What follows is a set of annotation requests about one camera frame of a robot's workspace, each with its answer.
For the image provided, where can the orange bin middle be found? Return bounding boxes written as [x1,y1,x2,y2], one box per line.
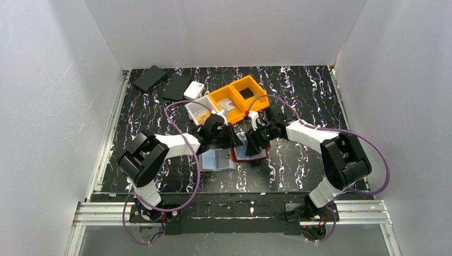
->
[208,85,245,124]

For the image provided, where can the orange bin right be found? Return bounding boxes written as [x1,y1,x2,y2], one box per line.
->
[230,75,270,111]

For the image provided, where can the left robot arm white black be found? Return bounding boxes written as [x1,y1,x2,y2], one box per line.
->
[117,114,243,212]

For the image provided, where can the black card in bin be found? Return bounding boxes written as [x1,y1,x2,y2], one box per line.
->
[239,87,254,100]

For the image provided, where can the black flat box right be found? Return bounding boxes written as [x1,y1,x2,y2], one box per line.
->
[163,74,191,101]

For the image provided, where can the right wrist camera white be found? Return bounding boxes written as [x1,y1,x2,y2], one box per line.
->
[244,110,259,131]

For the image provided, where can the id card in bin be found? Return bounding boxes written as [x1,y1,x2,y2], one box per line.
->
[217,98,236,112]

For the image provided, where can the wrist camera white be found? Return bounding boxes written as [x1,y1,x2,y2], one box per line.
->
[244,110,259,131]
[216,109,229,125]

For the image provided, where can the orange card in bin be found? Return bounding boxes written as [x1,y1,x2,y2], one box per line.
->
[195,110,212,125]

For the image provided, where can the black flat box left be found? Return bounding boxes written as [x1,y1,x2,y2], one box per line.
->
[132,65,166,92]

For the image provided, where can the white small box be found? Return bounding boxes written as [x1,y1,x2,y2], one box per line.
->
[183,81,205,100]

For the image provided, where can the black flat box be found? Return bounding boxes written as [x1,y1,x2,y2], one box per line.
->
[132,65,166,92]
[163,74,191,101]

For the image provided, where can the orange bin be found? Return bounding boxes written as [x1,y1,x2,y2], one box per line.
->
[208,85,245,124]
[230,75,270,111]

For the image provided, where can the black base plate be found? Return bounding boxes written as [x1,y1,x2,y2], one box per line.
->
[126,193,340,235]

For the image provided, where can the aluminium rail frame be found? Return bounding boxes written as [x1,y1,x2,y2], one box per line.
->
[66,70,401,255]

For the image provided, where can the red leather card holder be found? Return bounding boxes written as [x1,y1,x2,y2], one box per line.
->
[231,142,270,162]

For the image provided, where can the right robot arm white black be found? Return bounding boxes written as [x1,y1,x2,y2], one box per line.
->
[244,105,372,213]

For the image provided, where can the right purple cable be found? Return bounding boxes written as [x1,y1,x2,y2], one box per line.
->
[247,94,392,196]

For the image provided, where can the grey card holder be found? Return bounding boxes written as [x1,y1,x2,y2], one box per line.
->
[200,149,237,172]

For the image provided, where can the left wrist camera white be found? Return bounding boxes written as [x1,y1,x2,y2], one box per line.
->
[216,109,229,125]

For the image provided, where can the white plastic bin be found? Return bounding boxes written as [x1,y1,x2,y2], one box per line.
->
[185,95,225,127]

